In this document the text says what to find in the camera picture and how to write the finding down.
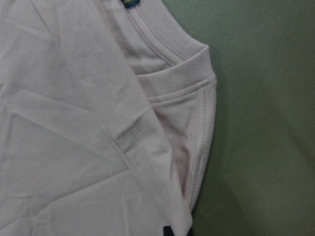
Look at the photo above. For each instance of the pink printed t-shirt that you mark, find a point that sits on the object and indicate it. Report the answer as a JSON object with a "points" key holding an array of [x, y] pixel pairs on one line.
{"points": [[107, 111]]}

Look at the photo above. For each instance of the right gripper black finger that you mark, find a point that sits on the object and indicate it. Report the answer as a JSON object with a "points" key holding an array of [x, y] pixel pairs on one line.
{"points": [[167, 231]]}

